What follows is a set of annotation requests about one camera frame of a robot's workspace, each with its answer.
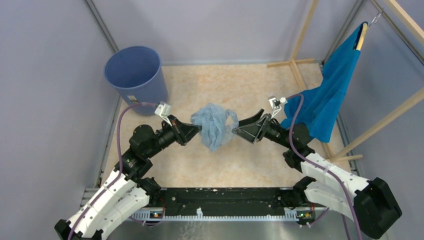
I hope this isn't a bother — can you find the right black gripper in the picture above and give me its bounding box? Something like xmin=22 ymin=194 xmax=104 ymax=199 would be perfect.
xmin=232 ymin=108 xmax=293 ymax=149

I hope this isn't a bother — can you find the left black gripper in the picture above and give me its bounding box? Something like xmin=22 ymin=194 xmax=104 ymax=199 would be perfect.
xmin=145 ymin=114 xmax=203 ymax=159

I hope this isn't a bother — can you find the translucent blue trash bag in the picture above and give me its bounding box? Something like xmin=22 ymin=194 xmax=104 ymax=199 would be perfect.
xmin=190 ymin=103 xmax=239 ymax=152

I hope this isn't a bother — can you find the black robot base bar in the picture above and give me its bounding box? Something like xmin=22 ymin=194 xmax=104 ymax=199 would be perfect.
xmin=148 ymin=187 xmax=319 ymax=217

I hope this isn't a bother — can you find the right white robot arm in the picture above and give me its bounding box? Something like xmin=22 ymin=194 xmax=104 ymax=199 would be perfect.
xmin=232 ymin=109 xmax=403 ymax=239

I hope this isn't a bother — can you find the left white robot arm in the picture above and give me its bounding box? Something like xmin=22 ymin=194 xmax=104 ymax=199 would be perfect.
xmin=54 ymin=115 xmax=202 ymax=240

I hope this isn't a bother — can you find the blue plastic trash bin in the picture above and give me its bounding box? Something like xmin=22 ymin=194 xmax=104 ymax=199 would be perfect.
xmin=103 ymin=46 xmax=169 ymax=106

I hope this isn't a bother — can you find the blue cloth on hanger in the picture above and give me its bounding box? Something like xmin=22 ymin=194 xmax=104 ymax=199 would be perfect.
xmin=295 ymin=21 xmax=368 ymax=143

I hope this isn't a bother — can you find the wooden clothes hanger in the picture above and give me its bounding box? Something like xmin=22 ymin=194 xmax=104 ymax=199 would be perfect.
xmin=354 ymin=22 xmax=369 ymax=51

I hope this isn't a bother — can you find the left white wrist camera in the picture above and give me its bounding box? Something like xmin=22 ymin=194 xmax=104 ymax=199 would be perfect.
xmin=154 ymin=101 xmax=172 ymax=126

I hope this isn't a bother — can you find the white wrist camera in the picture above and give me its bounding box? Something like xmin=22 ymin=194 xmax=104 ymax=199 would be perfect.
xmin=154 ymin=101 xmax=172 ymax=126
xmin=268 ymin=95 xmax=288 ymax=118

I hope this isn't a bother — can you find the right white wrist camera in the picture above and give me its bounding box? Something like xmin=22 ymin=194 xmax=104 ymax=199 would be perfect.
xmin=268 ymin=95 xmax=288 ymax=118

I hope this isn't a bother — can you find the grey slotted cable duct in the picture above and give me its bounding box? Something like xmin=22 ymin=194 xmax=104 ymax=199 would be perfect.
xmin=127 ymin=207 xmax=299 ymax=222

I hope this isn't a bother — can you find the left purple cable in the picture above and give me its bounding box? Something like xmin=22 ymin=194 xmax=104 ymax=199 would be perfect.
xmin=66 ymin=101 xmax=158 ymax=240

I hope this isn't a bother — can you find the wooden frame rack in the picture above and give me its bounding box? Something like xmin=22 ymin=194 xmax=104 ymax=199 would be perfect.
xmin=266 ymin=0 xmax=424 ymax=162

